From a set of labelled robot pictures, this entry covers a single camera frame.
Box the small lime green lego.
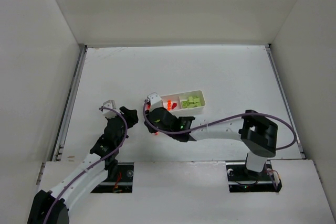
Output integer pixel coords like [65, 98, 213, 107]
[181, 101, 189, 109]

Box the large lime green lego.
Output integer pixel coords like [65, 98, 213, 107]
[187, 97, 202, 109]

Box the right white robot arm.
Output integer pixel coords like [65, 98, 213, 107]
[143, 107, 278, 173]

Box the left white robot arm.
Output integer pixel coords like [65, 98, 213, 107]
[27, 106, 139, 223]

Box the white three-compartment tray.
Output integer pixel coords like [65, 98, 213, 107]
[146, 90, 206, 116]

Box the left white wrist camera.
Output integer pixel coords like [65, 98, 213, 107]
[99, 100, 117, 120]

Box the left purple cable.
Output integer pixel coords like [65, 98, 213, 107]
[43, 105, 129, 224]

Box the purple cable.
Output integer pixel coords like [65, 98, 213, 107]
[43, 105, 129, 224]
[143, 99, 298, 151]

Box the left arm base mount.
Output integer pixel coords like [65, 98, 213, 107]
[91, 163, 134, 194]

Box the left aluminium rail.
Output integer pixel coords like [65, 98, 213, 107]
[47, 44, 87, 161]

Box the aluminium rail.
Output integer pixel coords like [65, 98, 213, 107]
[47, 44, 87, 161]
[265, 44, 301, 145]

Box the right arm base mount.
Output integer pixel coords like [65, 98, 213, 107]
[226, 161, 282, 193]

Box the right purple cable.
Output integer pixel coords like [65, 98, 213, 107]
[143, 99, 298, 151]

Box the right aluminium rail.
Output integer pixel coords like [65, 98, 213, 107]
[265, 44, 301, 145]

